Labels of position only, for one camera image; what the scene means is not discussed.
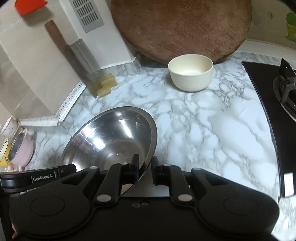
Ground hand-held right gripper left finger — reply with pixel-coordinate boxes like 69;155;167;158
61;154;140;207

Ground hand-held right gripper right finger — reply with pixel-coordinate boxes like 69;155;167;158
151;156;232;207

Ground pink pot with steel liner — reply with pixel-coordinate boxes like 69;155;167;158
9;129;36;171

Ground stainless steel bowl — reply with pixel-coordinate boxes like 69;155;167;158
60;106;171;198

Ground cream bowl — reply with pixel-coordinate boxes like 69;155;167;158
168;54;214;92

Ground yellow bowl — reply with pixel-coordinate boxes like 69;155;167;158
0;139;12;168

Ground white floral bowl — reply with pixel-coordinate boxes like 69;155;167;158
0;116;22;139

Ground white patterned edge strip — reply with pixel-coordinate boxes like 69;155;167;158
17;80;85;127

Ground yellowish knife holder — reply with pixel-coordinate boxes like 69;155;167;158
97;72;117;97

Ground black gas stove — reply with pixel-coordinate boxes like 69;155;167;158
242;61;296;197

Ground grey vent grille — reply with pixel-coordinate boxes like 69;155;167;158
69;0;105;33

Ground round wooden cutting board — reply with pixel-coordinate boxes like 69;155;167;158
110;0;252;64

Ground red spatula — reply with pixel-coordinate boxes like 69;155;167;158
14;0;48;16

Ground cleaver with wooden handle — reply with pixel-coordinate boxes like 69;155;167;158
45;20;104;98

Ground green cartoon wall sticker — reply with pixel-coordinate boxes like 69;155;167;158
284;11;296;42

